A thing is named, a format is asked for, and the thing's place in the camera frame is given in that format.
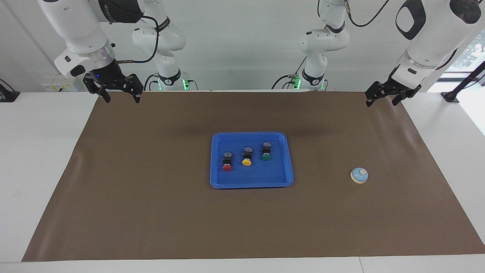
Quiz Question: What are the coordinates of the black clamp mount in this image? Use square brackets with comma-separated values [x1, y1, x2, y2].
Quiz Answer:
[0, 79, 20, 102]

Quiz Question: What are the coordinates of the blue plastic tray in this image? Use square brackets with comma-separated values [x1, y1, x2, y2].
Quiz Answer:
[210, 132, 294, 189]

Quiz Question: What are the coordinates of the glass window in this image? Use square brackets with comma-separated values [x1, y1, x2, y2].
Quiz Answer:
[441, 32, 485, 82]

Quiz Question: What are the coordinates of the brown table mat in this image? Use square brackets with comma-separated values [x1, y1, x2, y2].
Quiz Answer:
[22, 91, 485, 262]

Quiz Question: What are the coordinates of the light blue service bell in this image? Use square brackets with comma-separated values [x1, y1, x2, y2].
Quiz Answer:
[350, 167, 369, 184]

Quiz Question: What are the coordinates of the black base power cable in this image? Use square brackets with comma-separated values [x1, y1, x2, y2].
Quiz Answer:
[271, 57, 307, 90]
[143, 73, 160, 91]

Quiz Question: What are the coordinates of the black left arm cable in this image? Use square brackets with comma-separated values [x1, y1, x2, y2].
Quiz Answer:
[345, 0, 391, 28]

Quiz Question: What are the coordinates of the black angled stand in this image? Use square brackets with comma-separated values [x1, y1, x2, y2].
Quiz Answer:
[441, 61, 485, 103]

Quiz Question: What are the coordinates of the white wall socket box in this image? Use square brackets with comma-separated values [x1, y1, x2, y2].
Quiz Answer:
[41, 74, 86, 92]

